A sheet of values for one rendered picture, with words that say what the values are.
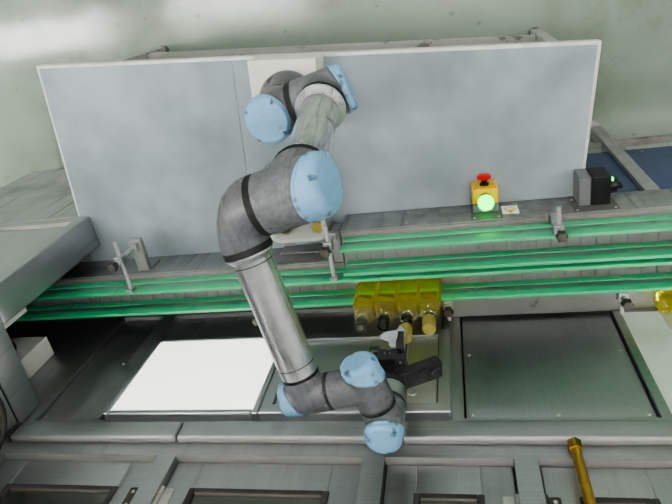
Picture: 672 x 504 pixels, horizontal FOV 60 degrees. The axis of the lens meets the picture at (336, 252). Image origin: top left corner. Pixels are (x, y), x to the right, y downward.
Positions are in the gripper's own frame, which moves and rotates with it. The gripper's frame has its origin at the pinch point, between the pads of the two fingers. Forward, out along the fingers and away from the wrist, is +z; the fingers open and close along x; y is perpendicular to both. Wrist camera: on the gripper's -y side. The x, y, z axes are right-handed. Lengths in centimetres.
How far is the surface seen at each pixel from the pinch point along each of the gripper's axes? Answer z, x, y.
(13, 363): -8, -2, 105
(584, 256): 24, -6, -46
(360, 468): -25.7, 16.7, 10.1
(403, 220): 35.3, -15.6, 0.9
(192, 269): 32, -7, 68
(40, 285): 12, -15, 105
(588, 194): 35, -19, -49
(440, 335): 17.4, 11.9, -7.4
